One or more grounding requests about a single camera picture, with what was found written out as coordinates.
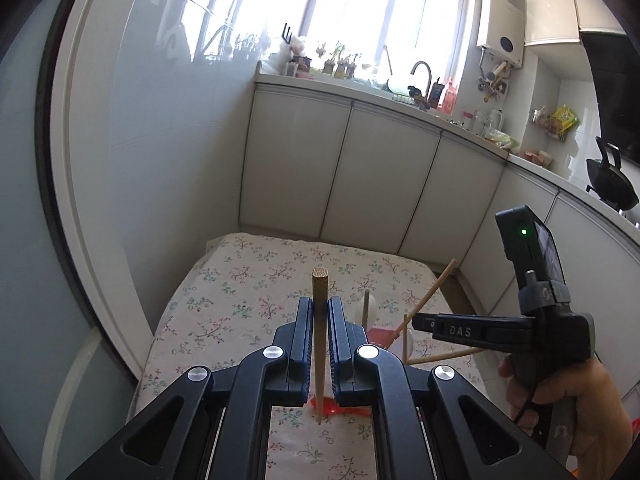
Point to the green vegetable bag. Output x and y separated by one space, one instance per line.
502 140

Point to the row of windowsill ornaments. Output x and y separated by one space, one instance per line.
330 62

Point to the black wok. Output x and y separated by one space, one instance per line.
607 180

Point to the floral tablecloth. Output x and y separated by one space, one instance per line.
240 285

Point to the tall white plastic spoon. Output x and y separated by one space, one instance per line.
357 312

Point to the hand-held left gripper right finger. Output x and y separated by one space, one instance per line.
342 360

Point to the white kitchen cabinets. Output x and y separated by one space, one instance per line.
295 160

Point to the person's right hand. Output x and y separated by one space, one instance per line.
600 400

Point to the red plastic spoon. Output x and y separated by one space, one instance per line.
350 411

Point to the white upper cabinet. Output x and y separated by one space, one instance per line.
550 5

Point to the yellow snack packet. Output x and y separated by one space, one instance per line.
564 117

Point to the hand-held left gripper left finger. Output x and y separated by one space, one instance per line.
295 360

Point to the black range hood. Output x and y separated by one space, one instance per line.
620 100

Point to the kitchen window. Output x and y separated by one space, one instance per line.
360 10

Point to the curved kitchen faucet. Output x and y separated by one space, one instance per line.
429 72

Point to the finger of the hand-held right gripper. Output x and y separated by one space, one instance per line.
460 331

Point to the kitchen countertop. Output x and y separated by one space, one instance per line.
350 91

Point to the pink perforated utensil holder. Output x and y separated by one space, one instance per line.
382 336

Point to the red dish soap bottle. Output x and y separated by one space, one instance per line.
448 97

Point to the white water heater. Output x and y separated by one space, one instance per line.
500 25

